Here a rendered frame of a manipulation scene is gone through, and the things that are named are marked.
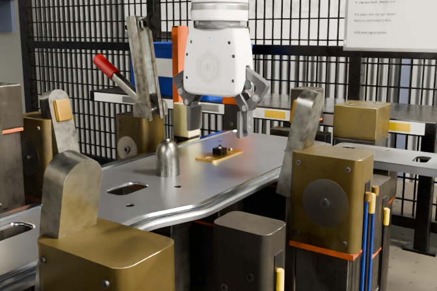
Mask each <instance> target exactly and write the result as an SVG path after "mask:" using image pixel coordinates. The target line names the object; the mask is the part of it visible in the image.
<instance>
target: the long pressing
mask: <svg viewBox="0 0 437 291"><path fill-rule="evenodd" d="M287 139H288V137H284V136H275V135H269V134H259V133H251V135H250V136H248V137H246V138H242V139H240V138H238V137H237V129H227V130H223V131H219V132H216V133H212V134H208V135H205V136H201V137H198V138H194V139H192V140H187V141H184V142H180V143H178V144H177V146H178V149H179V175H178V176H175V177H158V176H156V163H155V154H156V149H155V150H153V151H149V152H145V153H141V154H139V155H135V156H132V157H127V158H123V159H121V160H117V161H114V162H110V163H107V164H103V165H100V166H101V170H102V179H101V190H100V196H99V207H98V218H103V219H106V220H110V221H114V222H116V223H121V224H124V225H128V226H130V227H134V228H137V229H142V230H145V231H151V230H154V229H158V228H161V227H166V226H169V225H175V224H178V223H183V222H187V221H193V220H197V219H200V218H205V217H207V216H210V215H212V214H214V213H216V212H218V211H220V210H222V209H224V208H226V207H228V206H230V205H232V204H234V203H235V202H237V201H239V200H241V199H243V198H245V197H247V196H249V195H251V194H253V193H255V192H257V191H259V190H261V189H263V188H265V187H267V186H269V185H271V184H273V183H275V182H276V181H278V180H279V174H280V171H281V167H282V162H283V159H284V153H285V149H286V145H287ZM219 144H220V145H221V146H222V147H227V148H232V149H240V150H243V152H242V153H240V154H238V155H235V156H232V157H230V158H226V159H224V160H221V161H218V162H206V161H201V160H196V159H195V157H197V156H200V155H203V154H206V153H209V152H212V151H213V148H215V147H218V145H219ZM131 185H138V186H143V187H146V188H144V189H142V190H138V191H136V192H133V193H131V194H127V195H122V196H118V195H114V194H110V192H113V191H115V190H119V189H121V188H124V187H127V186H131ZM176 186H180V188H175V187H176ZM127 205H134V206H133V207H127ZM41 206H42V201H39V202H36V203H32V204H30V205H26V206H24V207H20V208H17V209H14V210H10V211H8V212H4V213H1V214H0V231H1V230H3V229H7V228H9V227H13V226H19V225H20V226H24V227H28V228H30V229H32V230H30V231H27V232H24V233H21V234H18V235H16V236H13V237H10V238H7V239H5V240H2V241H0V291H22V290H25V289H26V288H29V287H31V286H33V285H35V280H36V264H37V256H38V248H37V239H38V237H39V231H40V215H41Z"/></svg>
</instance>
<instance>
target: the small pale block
mask: <svg viewBox="0 0 437 291"><path fill-rule="evenodd" d="M173 109H174V138H176V139H177V144H178V143H180V142H184V141H187V140H192V139H194V138H198V137H200V135H199V134H200V130H199V129H198V130H195V131H188V130H187V106H185V105H184V104H183V102H182V101H180V102H177V103H174V104H173Z"/></svg>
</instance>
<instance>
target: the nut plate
mask: <svg viewBox="0 0 437 291"><path fill-rule="evenodd" d="M228 149H229V148H227V147H223V148H222V149H217V147H215V148H213V151H212V152H209V153H206V154H203V155H200V156H197V157H195V159H196V160H201V161H206V162H218V161H221V160H224V159H226V158H230V157H232V156H235V155H238V154H240V153H242V152H243V150H240V149H233V151H228Z"/></svg>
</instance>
